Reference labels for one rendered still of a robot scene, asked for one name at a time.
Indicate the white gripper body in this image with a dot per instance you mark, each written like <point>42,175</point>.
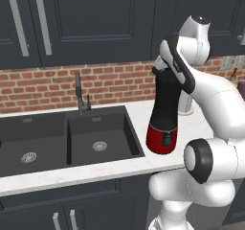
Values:
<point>160,63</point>

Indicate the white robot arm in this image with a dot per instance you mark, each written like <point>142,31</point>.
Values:
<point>220,106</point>

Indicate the black blender with red base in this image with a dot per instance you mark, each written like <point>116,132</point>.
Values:
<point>164,112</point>

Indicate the white cylinder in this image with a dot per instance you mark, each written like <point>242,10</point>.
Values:
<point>186,104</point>

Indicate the brown bottle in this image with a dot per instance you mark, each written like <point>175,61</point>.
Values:
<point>234,75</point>

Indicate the dark maroon container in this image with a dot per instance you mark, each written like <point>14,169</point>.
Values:
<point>242,90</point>

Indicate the dark grey tap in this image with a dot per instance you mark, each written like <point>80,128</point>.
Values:
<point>78,93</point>

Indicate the black double sink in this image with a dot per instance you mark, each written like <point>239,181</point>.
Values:
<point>95,134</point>

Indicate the dark base cupboard door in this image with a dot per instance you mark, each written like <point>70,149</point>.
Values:
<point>28,219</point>
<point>135,202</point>
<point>105,213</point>

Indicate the dark panel under sink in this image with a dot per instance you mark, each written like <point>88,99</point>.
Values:
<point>57,197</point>

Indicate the dark wall cupboard door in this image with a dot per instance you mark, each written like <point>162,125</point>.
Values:
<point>12,23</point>
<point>178,4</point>
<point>95,19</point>

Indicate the grey wall socket plate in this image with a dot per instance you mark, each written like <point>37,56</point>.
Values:
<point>240,62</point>
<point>227,63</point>

